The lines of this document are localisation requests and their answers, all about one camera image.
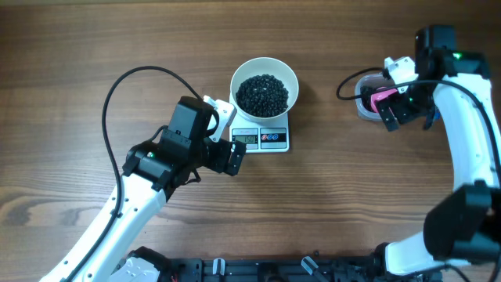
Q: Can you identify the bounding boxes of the pink scoop blue handle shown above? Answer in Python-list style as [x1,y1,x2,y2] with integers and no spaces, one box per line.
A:
[370,89,398,113]

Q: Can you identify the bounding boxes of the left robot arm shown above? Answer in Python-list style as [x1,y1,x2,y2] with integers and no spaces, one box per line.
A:
[42,96,246,281]

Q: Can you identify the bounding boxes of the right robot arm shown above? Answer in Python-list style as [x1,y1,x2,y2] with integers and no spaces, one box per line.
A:
[374,25,500,280]

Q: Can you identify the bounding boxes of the white digital kitchen scale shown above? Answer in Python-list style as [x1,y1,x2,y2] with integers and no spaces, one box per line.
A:
[229,110,290,154]

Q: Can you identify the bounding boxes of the black beans in bowl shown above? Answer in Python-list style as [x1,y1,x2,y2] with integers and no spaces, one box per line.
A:
[236,74,289,118]

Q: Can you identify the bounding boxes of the white bowl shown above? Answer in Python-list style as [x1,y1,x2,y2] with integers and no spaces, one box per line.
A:
[230,57,299,122]

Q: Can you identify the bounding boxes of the black beans in container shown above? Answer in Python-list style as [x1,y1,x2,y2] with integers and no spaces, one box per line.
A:
[360,86,374,112]

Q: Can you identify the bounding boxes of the clear plastic bean container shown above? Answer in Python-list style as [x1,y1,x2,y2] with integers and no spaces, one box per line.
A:
[355,74,394,122]

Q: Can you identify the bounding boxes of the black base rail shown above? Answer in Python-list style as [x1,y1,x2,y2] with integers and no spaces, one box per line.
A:
[117,244,443,282]

